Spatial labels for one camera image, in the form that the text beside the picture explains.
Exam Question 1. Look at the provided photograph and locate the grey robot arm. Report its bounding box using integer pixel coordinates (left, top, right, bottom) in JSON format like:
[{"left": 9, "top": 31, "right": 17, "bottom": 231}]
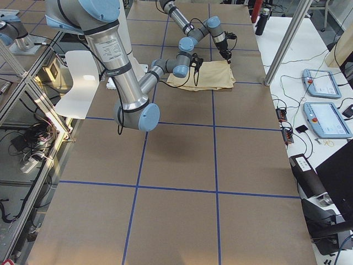
[
  {"left": 45, "top": 1, "right": 196, "bottom": 131},
  {"left": 156, "top": 1, "right": 237, "bottom": 64}
]

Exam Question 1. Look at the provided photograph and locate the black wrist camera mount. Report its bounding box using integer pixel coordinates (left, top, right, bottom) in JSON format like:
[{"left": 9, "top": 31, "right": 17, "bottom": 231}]
[
  {"left": 191, "top": 53, "right": 204, "bottom": 73},
  {"left": 224, "top": 31, "right": 237, "bottom": 40}
]

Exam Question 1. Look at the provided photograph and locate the black device with label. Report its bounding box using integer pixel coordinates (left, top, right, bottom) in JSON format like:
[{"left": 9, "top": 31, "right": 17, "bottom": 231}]
[{"left": 289, "top": 154, "right": 326, "bottom": 198}]

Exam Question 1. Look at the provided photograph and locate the blue teach pendant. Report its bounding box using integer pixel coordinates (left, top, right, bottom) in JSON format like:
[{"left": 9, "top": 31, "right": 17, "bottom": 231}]
[
  {"left": 303, "top": 68, "right": 341, "bottom": 99},
  {"left": 303, "top": 102, "right": 352, "bottom": 139}
]

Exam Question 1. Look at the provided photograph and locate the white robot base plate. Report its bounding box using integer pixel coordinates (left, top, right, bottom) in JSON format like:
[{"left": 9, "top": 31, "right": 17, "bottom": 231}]
[{"left": 106, "top": 63, "right": 148, "bottom": 90}]

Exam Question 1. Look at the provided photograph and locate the black thermos bottle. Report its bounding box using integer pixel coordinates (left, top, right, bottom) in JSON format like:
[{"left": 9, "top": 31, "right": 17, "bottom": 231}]
[{"left": 255, "top": 8, "right": 270, "bottom": 36}]

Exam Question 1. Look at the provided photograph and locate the beige long-sleeve printed shirt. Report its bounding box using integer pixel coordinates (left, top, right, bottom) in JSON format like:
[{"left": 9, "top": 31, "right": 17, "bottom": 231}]
[{"left": 167, "top": 60, "right": 236, "bottom": 92}]

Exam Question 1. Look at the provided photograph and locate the white plastic chair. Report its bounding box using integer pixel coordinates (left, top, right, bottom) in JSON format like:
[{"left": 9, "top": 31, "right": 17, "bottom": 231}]
[{"left": 55, "top": 50, "right": 99, "bottom": 119}]

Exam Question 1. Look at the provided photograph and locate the blue teach pendant far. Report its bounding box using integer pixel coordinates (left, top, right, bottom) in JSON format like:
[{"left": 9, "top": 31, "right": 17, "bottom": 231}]
[{"left": 303, "top": 68, "right": 341, "bottom": 99}]

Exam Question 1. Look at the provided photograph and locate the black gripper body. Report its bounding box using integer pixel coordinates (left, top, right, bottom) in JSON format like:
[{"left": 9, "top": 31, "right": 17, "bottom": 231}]
[{"left": 217, "top": 40, "right": 228, "bottom": 52}]

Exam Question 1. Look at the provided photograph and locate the blue teach pendant near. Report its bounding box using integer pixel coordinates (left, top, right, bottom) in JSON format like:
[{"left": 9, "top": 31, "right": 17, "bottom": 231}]
[{"left": 303, "top": 102, "right": 352, "bottom": 139}]

